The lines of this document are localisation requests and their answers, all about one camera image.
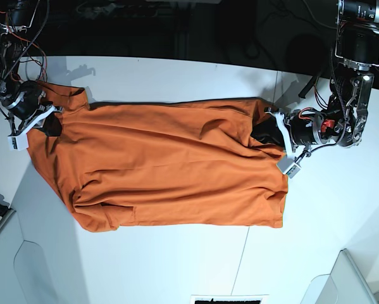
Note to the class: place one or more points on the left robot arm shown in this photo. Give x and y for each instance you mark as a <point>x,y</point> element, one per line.
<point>341,120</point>

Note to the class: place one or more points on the right clear acrylic panel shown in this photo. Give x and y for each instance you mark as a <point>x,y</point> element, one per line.
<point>344,284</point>

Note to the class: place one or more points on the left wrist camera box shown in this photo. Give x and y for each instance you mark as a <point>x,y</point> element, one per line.
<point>288,166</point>

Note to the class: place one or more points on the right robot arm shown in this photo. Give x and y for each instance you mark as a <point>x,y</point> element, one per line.
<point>16,17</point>

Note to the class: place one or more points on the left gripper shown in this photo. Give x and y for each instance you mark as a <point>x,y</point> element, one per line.
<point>299,128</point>

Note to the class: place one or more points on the left clear acrylic panel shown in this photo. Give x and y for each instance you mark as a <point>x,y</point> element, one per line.
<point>48,277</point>

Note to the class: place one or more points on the orange t-shirt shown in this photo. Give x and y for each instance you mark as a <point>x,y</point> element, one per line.
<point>153,164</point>

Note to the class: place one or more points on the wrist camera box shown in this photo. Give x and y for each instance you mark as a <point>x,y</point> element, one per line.
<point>288,166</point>
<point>18,143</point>

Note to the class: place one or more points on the black white printed card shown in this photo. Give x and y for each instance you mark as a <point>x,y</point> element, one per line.
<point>239,299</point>

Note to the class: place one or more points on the clear acrylic panel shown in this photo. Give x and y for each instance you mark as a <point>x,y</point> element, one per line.
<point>48,277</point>
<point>344,284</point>

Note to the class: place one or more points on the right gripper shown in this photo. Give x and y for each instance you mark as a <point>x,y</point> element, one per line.
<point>28,110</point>

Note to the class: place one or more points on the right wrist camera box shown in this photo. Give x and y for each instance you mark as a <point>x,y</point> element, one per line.
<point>18,143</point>

